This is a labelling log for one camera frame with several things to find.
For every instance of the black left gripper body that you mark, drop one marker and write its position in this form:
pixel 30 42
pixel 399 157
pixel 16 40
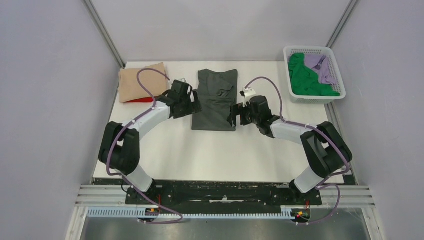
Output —
pixel 188 107

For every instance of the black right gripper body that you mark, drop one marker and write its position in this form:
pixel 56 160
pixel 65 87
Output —
pixel 246 116

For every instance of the grey t shirt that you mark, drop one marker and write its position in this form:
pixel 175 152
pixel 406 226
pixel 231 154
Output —
pixel 217 93

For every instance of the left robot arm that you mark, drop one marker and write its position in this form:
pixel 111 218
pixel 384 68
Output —
pixel 120 146

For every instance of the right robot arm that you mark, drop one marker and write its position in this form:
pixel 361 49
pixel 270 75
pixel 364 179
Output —
pixel 325 149

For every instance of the red folded t shirt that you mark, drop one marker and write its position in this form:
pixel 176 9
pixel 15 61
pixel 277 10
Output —
pixel 142 100

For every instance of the beige folded t shirt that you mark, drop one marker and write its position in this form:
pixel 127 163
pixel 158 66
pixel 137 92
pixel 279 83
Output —
pixel 133 82

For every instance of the green t shirt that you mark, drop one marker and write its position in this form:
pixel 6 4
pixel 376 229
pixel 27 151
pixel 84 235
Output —
pixel 304 81

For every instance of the white plastic laundry basket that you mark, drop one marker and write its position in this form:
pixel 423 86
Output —
pixel 288 51

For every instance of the purple t shirt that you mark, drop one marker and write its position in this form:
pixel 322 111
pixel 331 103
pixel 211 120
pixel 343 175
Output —
pixel 319 63

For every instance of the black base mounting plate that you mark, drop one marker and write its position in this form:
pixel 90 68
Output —
pixel 227 197

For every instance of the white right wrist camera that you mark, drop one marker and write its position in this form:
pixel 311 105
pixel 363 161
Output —
pixel 247 94

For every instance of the aluminium frame rail left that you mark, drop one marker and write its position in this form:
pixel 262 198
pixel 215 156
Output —
pixel 89 5

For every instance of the aluminium frame rail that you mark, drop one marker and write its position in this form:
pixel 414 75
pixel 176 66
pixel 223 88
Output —
pixel 342 22
pixel 89 5

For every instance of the aluminium frame rail right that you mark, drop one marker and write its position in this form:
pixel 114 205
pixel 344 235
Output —
pixel 342 22

